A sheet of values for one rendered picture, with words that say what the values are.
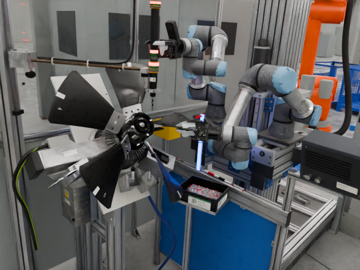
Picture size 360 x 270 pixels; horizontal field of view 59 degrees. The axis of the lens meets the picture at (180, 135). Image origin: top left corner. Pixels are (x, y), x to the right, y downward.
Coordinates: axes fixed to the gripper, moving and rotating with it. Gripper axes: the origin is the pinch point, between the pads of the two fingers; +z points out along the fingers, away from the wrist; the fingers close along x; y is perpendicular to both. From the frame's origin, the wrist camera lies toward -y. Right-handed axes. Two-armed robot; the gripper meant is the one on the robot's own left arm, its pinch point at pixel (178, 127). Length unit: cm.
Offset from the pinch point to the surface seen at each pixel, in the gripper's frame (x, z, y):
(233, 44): 30, -27, -460
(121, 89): -15.2, 27.4, -2.1
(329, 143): -7, -60, 18
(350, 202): 98, -131, -103
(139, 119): -7.4, 14.9, 13.2
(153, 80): -22.0, 11.3, 3.3
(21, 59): -26, 72, 3
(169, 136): 20.9, 10.1, -32.0
